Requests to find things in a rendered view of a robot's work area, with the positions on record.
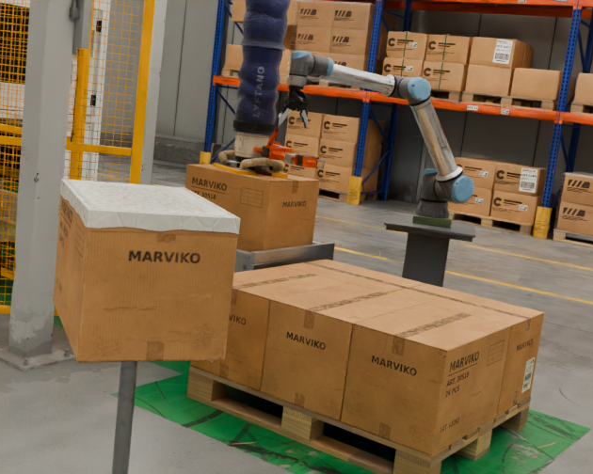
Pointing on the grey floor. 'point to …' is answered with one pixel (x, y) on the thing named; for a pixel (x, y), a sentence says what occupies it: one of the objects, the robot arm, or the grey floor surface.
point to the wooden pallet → (204, 386)
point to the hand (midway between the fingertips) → (293, 127)
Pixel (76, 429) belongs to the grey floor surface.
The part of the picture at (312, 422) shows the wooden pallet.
